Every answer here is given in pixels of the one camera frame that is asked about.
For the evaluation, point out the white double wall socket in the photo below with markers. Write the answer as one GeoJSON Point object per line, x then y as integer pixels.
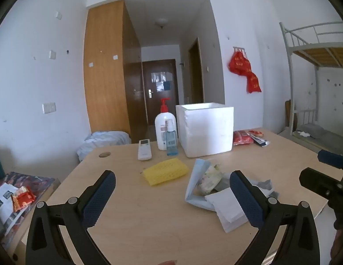
{"type": "Point", "coordinates": [49, 107]}

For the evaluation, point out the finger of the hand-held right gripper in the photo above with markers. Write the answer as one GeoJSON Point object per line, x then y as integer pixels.
{"type": "Point", "coordinates": [315, 181]}
{"type": "Point", "coordinates": [330, 158]}

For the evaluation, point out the small red packet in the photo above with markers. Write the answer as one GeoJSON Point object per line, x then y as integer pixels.
{"type": "Point", "coordinates": [255, 132]}

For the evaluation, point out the white remote control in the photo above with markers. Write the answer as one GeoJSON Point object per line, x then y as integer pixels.
{"type": "Point", "coordinates": [144, 150]}

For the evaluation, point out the white metal bunk bed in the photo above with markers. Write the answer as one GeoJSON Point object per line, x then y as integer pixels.
{"type": "Point", "coordinates": [320, 53]}

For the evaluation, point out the blue spray bottle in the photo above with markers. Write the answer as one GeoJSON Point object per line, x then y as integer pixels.
{"type": "Point", "coordinates": [171, 143]}

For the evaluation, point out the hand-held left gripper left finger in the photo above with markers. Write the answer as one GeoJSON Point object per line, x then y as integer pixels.
{"type": "Point", "coordinates": [99, 198]}

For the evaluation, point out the wooden wardrobe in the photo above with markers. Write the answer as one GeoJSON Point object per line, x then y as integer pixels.
{"type": "Point", "coordinates": [105, 74]}

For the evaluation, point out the metal wall hook rack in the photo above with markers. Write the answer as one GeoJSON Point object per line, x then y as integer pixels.
{"type": "Point", "coordinates": [239, 49]}

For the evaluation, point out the grey door notice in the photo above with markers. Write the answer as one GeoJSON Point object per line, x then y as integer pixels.
{"type": "Point", "coordinates": [159, 76]}

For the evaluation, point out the black white packet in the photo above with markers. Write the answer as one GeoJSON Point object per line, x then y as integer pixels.
{"type": "Point", "coordinates": [259, 141]}

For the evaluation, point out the light blue bedding pile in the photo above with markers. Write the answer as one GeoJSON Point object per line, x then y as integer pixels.
{"type": "Point", "coordinates": [105, 140]}

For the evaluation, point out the floral patterned cloth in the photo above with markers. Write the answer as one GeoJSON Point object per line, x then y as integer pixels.
{"type": "Point", "coordinates": [208, 185]}

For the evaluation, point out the ceiling lamp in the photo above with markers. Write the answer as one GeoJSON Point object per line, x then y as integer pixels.
{"type": "Point", "coordinates": [161, 22]}

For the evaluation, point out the dark brown entry door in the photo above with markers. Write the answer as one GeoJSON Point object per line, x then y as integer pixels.
{"type": "Point", "coordinates": [149, 69]}

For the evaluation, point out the red orange snack wrapper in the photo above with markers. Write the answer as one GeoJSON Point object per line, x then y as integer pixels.
{"type": "Point", "coordinates": [22, 198]}

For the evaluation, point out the white folded cloth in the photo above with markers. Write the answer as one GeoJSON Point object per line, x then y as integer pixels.
{"type": "Point", "coordinates": [224, 208]}

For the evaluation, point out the white foam box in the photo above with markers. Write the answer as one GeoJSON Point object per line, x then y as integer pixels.
{"type": "Point", "coordinates": [207, 132]}

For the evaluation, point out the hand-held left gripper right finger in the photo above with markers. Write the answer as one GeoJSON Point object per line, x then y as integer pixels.
{"type": "Point", "coordinates": [248, 201]}

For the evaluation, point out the brown side door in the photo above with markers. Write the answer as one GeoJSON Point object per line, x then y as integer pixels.
{"type": "Point", "coordinates": [196, 74]}

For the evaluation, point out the white printed paper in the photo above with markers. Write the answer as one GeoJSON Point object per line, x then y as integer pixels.
{"type": "Point", "coordinates": [4, 196]}

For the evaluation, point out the blue door notice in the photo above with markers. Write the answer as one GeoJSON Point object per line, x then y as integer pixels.
{"type": "Point", "coordinates": [167, 85]}

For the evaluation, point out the white lotion pump bottle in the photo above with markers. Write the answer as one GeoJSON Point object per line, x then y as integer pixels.
{"type": "Point", "coordinates": [161, 127]}

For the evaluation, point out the green floral tissue pack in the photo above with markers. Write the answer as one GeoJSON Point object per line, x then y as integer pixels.
{"type": "Point", "coordinates": [214, 171]}

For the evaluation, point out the printed magazine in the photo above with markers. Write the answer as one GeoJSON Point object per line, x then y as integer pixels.
{"type": "Point", "coordinates": [36, 182]}

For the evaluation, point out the long red plastic bag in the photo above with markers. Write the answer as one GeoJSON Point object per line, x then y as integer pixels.
{"type": "Point", "coordinates": [253, 84]}

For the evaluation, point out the red snack packet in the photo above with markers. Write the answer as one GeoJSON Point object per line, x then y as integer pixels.
{"type": "Point", "coordinates": [242, 138]}

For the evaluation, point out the yellow sponge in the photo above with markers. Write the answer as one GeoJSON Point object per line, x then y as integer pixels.
{"type": "Point", "coordinates": [165, 171]}

